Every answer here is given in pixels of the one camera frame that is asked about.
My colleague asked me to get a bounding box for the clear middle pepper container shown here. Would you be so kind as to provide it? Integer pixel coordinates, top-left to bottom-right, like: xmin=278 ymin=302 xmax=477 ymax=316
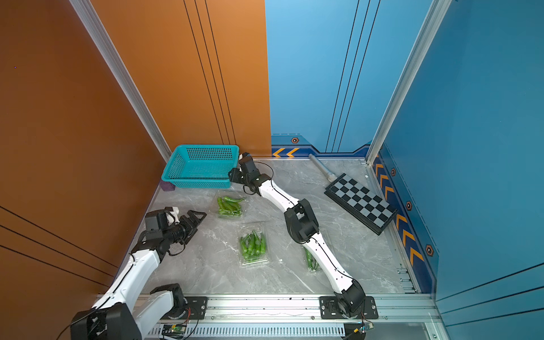
xmin=237 ymin=222 xmax=270 ymax=266

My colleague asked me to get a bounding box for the teal plastic mesh basket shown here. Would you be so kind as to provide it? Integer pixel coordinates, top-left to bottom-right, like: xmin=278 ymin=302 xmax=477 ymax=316
xmin=161 ymin=144 xmax=239 ymax=189

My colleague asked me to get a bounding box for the grey cylinder rod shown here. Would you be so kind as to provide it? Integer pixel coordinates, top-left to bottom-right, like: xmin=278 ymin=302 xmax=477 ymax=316
xmin=308 ymin=154 xmax=337 ymax=183

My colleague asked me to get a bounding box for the clear plastic pepper container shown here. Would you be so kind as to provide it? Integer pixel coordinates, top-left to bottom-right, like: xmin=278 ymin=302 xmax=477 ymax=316
xmin=211 ymin=191 xmax=247 ymax=218

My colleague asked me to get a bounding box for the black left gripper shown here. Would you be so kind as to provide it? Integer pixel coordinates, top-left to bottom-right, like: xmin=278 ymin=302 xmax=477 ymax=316
xmin=163 ymin=210 xmax=206 ymax=246

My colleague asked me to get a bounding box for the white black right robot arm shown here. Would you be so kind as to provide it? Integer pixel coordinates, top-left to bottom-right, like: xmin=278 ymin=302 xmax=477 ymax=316
xmin=229 ymin=152 xmax=366 ymax=318

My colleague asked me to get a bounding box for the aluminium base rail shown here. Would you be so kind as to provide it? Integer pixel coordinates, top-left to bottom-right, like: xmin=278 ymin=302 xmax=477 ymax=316
xmin=145 ymin=293 xmax=449 ymax=339

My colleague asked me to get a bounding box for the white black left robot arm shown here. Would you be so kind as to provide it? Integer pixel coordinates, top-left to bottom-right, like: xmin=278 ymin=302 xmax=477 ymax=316
xmin=68 ymin=207 xmax=207 ymax=339

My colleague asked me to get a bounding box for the green circuit board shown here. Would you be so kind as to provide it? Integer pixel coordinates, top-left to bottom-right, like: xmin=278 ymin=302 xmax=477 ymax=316
xmin=160 ymin=324 xmax=187 ymax=339

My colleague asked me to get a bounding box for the aluminium corner post right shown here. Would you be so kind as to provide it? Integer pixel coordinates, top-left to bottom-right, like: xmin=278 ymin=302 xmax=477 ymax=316
xmin=366 ymin=0 xmax=452 ymax=166

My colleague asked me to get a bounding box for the purple embossed cube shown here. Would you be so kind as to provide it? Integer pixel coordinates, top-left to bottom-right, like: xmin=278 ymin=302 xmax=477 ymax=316
xmin=160 ymin=181 xmax=176 ymax=191

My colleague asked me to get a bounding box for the aluminium corner post left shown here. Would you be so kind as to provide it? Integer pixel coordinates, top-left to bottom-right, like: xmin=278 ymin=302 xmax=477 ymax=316
xmin=69 ymin=0 xmax=171 ymax=162

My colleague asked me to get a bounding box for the clear right pepper container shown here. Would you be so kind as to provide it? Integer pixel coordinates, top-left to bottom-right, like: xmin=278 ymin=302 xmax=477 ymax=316
xmin=303 ymin=247 xmax=320 ymax=273

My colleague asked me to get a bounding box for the aluminium corner post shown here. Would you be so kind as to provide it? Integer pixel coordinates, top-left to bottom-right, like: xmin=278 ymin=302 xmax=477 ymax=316
xmin=69 ymin=0 xmax=171 ymax=162
xmin=366 ymin=0 xmax=452 ymax=166

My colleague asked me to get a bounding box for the black white chessboard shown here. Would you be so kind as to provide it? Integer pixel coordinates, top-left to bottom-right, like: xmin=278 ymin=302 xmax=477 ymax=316
xmin=324 ymin=174 xmax=398 ymax=235

